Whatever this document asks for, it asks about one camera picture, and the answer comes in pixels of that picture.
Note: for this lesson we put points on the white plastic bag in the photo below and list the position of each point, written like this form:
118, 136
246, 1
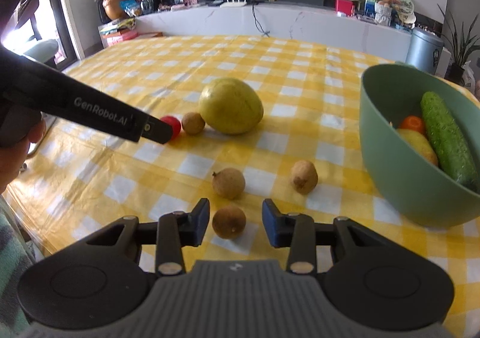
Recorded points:
470, 74

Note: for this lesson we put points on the red box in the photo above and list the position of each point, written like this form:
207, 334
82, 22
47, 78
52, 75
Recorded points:
344, 6

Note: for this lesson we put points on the person's left hand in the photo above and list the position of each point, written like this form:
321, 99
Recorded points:
15, 162

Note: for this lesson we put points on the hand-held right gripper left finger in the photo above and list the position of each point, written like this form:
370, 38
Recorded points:
200, 222

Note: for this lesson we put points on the green cucumber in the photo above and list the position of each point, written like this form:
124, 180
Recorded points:
446, 139

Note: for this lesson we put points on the gold round vase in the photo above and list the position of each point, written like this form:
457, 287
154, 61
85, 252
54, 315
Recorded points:
114, 4

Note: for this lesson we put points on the orange cardboard box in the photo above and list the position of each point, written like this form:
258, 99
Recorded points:
152, 34

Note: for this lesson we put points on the stack of pink boxes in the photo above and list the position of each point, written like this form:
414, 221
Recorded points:
120, 36

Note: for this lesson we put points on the white marble television cabinet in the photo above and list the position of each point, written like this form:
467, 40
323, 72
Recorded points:
300, 31

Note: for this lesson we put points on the blue-grey trash bin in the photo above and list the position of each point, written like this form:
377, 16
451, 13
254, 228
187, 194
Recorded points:
423, 49

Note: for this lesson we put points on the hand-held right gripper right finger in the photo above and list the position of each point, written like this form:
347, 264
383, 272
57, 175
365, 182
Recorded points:
273, 222

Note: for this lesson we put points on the yellow checkered tablecloth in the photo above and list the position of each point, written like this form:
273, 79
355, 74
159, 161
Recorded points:
318, 117

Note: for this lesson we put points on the yellow-green mango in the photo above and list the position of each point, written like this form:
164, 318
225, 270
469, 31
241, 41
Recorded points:
420, 147
230, 105

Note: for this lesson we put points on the illustrated picture board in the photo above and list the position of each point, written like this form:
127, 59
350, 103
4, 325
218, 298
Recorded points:
403, 4

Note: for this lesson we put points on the potted snake plant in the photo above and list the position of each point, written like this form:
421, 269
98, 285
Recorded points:
459, 46

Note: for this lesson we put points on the brown longan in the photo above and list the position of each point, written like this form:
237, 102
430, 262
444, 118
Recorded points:
228, 183
228, 222
193, 123
303, 177

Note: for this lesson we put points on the blue snack bag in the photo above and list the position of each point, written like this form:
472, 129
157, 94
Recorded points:
131, 7

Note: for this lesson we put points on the red cherry tomato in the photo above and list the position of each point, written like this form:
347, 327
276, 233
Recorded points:
174, 124

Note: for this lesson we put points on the green colander bowl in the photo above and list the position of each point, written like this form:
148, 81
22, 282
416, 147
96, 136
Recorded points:
397, 188

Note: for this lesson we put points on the pale green sofa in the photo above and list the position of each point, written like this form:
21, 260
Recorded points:
37, 51

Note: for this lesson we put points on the orange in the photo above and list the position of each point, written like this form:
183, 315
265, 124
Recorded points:
412, 123

